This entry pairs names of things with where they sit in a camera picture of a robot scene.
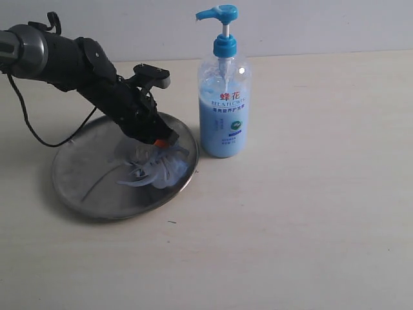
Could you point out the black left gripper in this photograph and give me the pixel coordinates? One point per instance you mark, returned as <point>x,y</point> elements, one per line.
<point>135,113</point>

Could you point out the blue pump lotion bottle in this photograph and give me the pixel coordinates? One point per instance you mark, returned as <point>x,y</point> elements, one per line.
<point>224,86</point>

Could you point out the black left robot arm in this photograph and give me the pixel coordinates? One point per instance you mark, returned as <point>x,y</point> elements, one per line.
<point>82,65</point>

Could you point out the blue-white soap smear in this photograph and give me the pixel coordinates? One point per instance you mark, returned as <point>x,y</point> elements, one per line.
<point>154,165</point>

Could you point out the round steel plate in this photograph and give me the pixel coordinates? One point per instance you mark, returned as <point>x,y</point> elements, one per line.
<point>86,182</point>

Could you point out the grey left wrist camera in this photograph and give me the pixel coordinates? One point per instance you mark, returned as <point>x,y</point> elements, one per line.
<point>148,76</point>

